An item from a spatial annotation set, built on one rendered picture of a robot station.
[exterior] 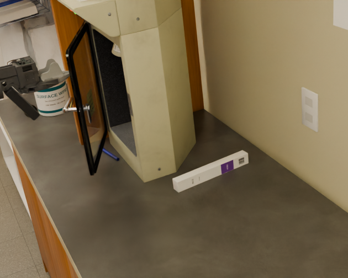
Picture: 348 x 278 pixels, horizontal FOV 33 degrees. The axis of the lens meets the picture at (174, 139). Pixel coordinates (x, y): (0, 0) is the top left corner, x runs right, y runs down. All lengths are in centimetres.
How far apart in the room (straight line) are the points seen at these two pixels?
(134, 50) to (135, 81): 9
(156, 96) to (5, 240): 190
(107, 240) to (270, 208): 45
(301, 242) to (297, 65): 49
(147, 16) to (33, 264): 185
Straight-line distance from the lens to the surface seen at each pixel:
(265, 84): 188
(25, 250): 333
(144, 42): 168
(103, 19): 162
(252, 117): 201
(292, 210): 165
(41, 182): 196
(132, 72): 169
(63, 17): 198
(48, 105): 239
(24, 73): 164
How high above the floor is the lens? 188
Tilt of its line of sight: 27 degrees down
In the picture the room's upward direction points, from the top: 7 degrees counter-clockwise
